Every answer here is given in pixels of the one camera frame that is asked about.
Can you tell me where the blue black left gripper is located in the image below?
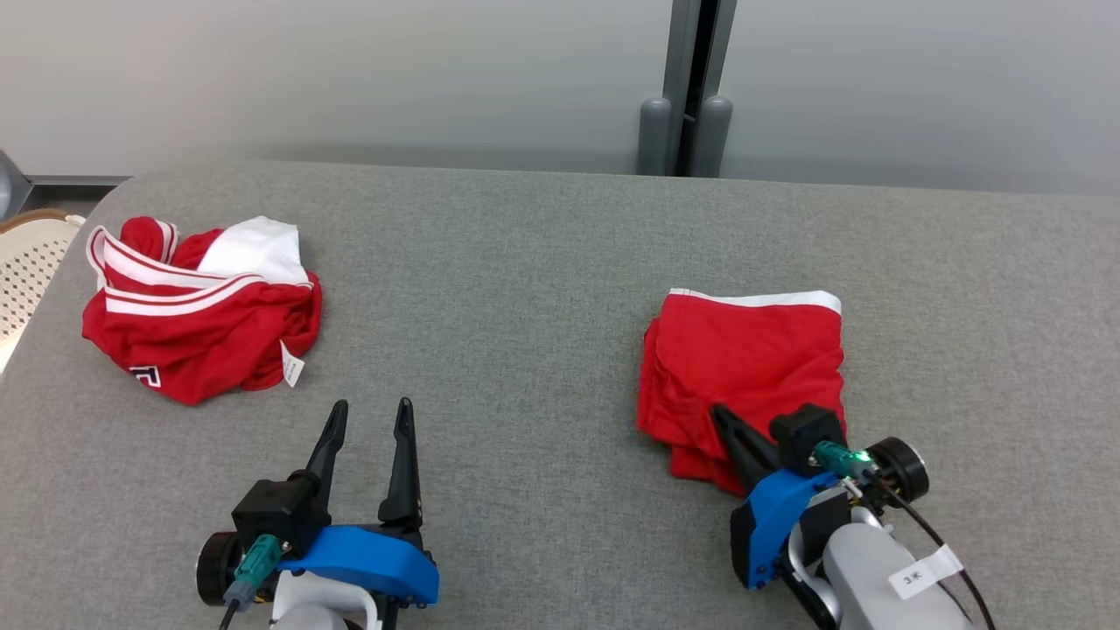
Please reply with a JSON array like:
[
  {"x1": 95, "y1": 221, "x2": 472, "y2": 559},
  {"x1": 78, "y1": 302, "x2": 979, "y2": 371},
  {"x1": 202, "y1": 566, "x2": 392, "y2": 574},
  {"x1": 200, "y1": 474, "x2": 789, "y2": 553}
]
[{"x1": 196, "y1": 397, "x2": 440, "y2": 609}]

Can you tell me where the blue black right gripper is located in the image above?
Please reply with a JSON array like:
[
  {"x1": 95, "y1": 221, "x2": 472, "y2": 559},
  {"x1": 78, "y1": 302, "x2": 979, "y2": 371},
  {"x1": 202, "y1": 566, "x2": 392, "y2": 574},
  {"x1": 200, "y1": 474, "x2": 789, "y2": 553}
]
[{"x1": 710, "y1": 404, "x2": 930, "y2": 589}]

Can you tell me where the red garment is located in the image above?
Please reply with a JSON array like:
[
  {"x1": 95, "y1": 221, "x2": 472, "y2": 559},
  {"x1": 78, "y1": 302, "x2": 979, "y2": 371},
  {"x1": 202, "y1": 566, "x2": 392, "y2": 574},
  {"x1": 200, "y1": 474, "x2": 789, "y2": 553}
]
[{"x1": 636, "y1": 289, "x2": 848, "y2": 498}]

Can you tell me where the red jersey with white sleeves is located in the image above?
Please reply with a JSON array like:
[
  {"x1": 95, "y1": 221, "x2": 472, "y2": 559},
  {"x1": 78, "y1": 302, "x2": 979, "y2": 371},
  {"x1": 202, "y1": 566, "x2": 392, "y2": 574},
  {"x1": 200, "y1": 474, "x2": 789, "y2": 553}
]
[{"x1": 81, "y1": 216, "x2": 323, "y2": 406}]

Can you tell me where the black right cable teal plug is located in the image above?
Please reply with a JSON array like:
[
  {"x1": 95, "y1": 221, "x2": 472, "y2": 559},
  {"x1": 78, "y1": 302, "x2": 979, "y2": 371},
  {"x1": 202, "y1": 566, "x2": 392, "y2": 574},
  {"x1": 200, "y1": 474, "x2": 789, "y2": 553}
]
[{"x1": 814, "y1": 442, "x2": 996, "y2": 630}]

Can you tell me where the black cable teal plug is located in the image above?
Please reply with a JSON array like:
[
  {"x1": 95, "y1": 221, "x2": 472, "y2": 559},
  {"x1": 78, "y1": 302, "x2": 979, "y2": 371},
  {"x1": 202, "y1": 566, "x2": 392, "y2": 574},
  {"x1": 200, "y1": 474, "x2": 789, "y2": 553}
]
[
  {"x1": 814, "y1": 442, "x2": 996, "y2": 630},
  {"x1": 219, "y1": 535, "x2": 283, "y2": 630}
]

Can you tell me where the black left cable teal plug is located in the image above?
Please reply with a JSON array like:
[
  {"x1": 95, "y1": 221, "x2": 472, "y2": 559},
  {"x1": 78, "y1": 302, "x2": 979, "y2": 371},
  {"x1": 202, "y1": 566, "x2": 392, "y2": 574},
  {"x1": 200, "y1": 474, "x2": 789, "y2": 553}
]
[{"x1": 219, "y1": 535, "x2": 283, "y2": 630}]

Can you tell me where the white cable label tag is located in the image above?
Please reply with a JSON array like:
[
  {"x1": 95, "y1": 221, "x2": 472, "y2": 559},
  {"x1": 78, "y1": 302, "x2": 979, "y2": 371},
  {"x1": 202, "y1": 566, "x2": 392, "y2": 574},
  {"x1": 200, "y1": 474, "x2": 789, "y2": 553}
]
[{"x1": 888, "y1": 544, "x2": 963, "y2": 600}]

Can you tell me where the grey cylindrical post foot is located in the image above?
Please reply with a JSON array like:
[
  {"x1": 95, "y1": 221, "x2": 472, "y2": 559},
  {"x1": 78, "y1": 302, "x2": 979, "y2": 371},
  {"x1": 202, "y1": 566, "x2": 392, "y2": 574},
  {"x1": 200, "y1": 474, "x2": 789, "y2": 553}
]
[
  {"x1": 637, "y1": 96, "x2": 673, "y2": 176},
  {"x1": 691, "y1": 94, "x2": 734, "y2": 179}
]

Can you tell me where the grey metal frame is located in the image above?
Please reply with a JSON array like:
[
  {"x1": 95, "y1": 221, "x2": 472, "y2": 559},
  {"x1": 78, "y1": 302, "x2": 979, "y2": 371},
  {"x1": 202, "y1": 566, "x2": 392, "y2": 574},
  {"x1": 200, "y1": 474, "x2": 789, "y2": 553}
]
[{"x1": 0, "y1": 149, "x2": 132, "y2": 220}]

